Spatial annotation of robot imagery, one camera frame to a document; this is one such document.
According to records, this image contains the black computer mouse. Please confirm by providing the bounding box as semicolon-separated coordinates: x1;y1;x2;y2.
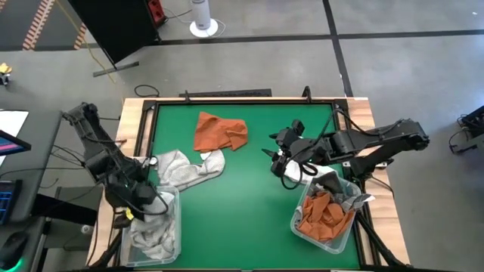
0;230;29;272

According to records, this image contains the grey partition foot bar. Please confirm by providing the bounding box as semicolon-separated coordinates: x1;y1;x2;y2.
92;61;140;78

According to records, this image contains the black table frame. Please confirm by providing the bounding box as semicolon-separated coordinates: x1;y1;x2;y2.
134;97;379;271

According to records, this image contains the computer monitor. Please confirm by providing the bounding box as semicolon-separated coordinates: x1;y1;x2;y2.
0;129;33;157

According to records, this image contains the light grey waffle towel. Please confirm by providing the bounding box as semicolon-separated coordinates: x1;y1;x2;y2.
155;149;227;193
145;190;178;231
129;218;178;261

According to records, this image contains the black partition panel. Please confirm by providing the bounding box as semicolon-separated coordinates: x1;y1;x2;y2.
67;0;162;64

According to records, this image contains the grey desk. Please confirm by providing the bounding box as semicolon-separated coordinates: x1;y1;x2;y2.
0;108;64;224

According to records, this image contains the black power strip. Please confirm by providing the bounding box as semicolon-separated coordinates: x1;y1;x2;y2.
178;88;272;98

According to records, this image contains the white paper sheet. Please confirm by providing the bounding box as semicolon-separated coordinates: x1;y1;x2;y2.
0;110;30;138

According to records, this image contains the white towel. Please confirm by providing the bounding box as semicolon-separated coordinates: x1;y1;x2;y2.
283;160;336;187

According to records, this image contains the orange towel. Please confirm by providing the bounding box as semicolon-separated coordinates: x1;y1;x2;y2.
193;111;250;153
296;190;356;243

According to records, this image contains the black frame strut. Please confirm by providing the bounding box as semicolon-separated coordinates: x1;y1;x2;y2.
88;226;126;270
351;211;409;270

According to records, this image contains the yellow cable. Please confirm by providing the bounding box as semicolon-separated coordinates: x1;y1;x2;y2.
54;0;116;85

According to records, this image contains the clear plastic bin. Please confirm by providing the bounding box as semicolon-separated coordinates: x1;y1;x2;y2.
119;184;182;267
289;174;375;255

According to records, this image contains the black floor cable loop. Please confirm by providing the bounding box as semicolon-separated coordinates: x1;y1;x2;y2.
134;84;160;98

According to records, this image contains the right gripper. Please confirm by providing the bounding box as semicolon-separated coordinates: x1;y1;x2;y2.
262;128;317;178

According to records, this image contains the backlit keyboard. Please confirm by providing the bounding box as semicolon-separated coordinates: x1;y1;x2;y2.
0;179;23;227

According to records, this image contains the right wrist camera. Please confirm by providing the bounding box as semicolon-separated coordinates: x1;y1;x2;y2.
290;119;306;136

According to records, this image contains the green table mat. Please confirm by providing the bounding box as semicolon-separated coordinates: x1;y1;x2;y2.
145;102;362;270

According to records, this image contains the red power strip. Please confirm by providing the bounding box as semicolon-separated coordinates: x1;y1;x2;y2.
147;0;168;24

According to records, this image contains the black desk foot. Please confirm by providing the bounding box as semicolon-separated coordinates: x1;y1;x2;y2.
32;193;98;227

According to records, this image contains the white tower fan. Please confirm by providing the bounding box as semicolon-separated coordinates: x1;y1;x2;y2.
188;0;219;39

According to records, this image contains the black equipment stand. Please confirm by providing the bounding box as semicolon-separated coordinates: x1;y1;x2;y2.
448;104;484;156

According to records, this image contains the dark grey plaid towel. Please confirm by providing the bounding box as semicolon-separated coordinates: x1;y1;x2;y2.
338;190;376;212

